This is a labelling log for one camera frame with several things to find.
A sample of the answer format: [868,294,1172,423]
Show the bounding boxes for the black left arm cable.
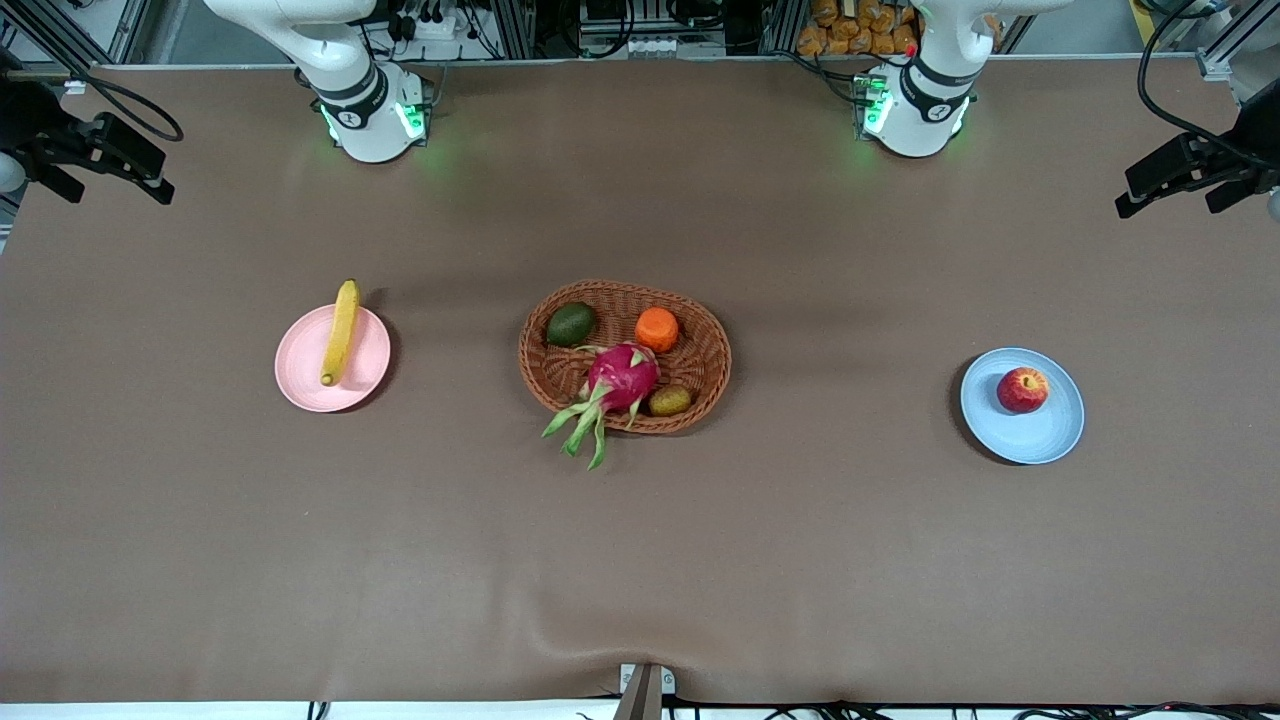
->
[1137,0,1280,169]

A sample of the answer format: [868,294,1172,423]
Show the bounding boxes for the orange fruit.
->
[634,307,680,353]

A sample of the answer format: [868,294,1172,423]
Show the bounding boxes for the brown table cloth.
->
[0,55,1280,707]

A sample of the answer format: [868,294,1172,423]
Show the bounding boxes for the pink plate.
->
[274,303,391,413]

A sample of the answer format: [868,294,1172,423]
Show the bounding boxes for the light blue plate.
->
[960,347,1086,466]

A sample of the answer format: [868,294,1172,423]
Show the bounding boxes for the green avocado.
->
[546,301,598,349]

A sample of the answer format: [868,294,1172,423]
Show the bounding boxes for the white power strip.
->
[392,0,459,43]

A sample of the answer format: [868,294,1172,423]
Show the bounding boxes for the grey metal bracket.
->
[612,662,677,720]

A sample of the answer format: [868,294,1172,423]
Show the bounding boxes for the aluminium frame post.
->
[1195,0,1280,83]
[0,0,153,71]

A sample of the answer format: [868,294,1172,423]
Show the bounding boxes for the orange snack bags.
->
[796,0,921,57]

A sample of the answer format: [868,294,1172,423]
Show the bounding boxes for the yellow banana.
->
[320,279,360,387]

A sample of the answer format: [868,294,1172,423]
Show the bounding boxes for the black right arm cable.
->
[0,40,185,144]

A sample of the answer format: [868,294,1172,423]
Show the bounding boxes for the pink dragon fruit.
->
[541,342,663,472]

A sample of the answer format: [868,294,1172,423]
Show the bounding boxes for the red apple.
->
[996,367,1051,415]

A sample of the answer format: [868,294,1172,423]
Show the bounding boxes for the brown wicker basket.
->
[517,279,733,435]

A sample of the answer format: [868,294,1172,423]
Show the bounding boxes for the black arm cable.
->
[1137,0,1280,169]
[0,40,185,144]

